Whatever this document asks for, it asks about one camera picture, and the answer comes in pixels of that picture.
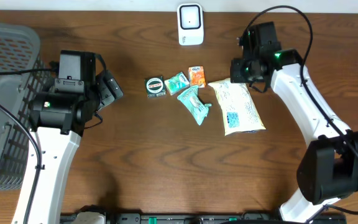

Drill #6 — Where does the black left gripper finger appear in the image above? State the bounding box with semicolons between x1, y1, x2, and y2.
103;70;124;100
97;79;115;111

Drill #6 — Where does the green round-logo box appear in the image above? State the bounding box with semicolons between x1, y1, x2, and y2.
144;76;166;98

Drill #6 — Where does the teal small tissue pack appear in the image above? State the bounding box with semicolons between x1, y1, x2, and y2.
164;72;190;95

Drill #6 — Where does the orange small tissue pack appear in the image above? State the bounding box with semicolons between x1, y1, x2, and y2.
188;66;206;88

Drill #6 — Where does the large yellow snack bag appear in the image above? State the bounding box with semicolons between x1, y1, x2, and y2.
208;78;266;136

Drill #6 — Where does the teal long snack packet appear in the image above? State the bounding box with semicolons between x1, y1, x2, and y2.
177;86;212;126

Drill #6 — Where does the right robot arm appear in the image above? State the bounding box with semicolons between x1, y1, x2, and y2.
230;22;358;223

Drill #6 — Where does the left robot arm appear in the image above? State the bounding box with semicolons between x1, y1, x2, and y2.
12;50;123;223

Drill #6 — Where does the white barcode scanner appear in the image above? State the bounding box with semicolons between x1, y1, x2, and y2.
177;3;204;46

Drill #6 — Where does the grey plastic mesh basket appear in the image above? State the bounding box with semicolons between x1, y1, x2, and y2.
0;21;54;193

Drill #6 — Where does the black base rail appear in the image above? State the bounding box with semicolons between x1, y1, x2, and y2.
60;205;347;224

